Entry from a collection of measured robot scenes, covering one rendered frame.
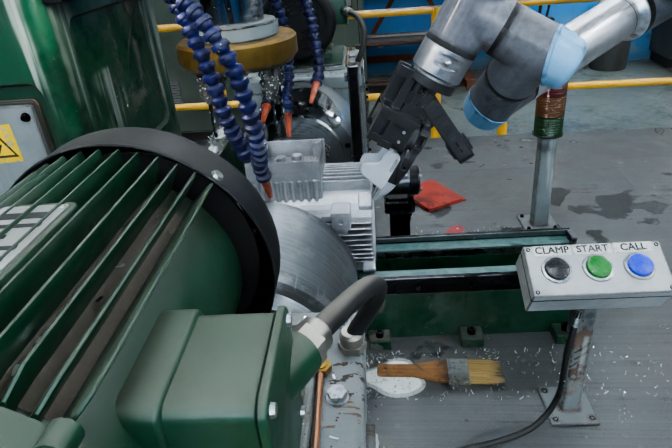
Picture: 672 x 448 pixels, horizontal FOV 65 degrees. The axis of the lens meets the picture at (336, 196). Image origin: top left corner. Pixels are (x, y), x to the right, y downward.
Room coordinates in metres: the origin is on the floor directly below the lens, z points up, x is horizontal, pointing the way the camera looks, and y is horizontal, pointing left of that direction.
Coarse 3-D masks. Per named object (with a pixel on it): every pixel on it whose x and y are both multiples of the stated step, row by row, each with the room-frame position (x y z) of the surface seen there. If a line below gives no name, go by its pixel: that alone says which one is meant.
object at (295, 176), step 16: (272, 144) 0.87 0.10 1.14; (288, 144) 0.87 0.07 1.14; (304, 144) 0.86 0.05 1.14; (320, 144) 0.84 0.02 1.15; (272, 160) 0.86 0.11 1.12; (288, 160) 0.82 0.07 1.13; (304, 160) 0.83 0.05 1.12; (320, 160) 0.78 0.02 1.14; (272, 176) 0.77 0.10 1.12; (288, 176) 0.77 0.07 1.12; (304, 176) 0.77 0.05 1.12; (320, 176) 0.77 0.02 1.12; (272, 192) 0.77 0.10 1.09; (288, 192) 0.77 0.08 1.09; (304, 192) 0.77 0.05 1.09; (320, 192) 0.77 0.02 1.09
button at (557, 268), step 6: (552, 258) 0.55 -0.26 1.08; (558, 258) 0.54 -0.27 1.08; (546, 264) 0.54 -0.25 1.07; (552, 264) 0.54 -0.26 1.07; (558, 264) 0.54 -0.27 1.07; (564, 264) 0.54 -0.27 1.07; (546, 270) 0.53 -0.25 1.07; (552, 270) 0.53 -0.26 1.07; (558, 270) 0.53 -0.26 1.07; (564, 270) 0.53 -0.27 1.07; (552, 276) 0.53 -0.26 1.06; (558, 276) 0.52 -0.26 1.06; (564, 276) 0.52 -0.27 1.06
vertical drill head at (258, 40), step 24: (216, 0) 0.78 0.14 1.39; (240, 0) 0.78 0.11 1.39; (216, 24) 0.78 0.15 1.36; (240, 24) 0.78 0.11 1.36; (264, 24) 0.79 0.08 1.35; (240, 48) 0.74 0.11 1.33; (264, 48) 0.75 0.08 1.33; (288, 48) 0.78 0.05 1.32; (192, 72) 0.77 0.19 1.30; (264, 72) 0.77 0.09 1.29
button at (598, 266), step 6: (588, 258) 0.54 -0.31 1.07; (594, 258) 0.54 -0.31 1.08; (600, 258) 0.54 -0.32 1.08; (588, 264) 0.53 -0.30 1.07; (594, 264) 0.53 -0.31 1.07; (600, 264) 0.53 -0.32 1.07; (606, 264) 0.53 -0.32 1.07; (588, 270) 0.53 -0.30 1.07; (594, 270) 0.53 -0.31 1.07; (600, 270) 0.52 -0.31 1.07; (606, 270) 0.52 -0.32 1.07; (594, 276) 0.52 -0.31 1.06; (600, 276) 0.52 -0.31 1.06; (606, 276) 0.52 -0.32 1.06
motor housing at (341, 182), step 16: (336, 176) 0.79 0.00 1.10; (352, 176) 0.78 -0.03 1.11; (336, 192) 0.77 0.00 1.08; (352, 192) 0.77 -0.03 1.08; (304, 208) 0.76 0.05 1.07; (320, 208) 0.75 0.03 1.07; (352, 208) 0.75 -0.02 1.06; (352, 224) 0.73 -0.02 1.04; (368, 224) 0.73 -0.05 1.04; (352, 240) 0.72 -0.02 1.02; (368, 240) 0.73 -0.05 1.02; (368, 256) 0.72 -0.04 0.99
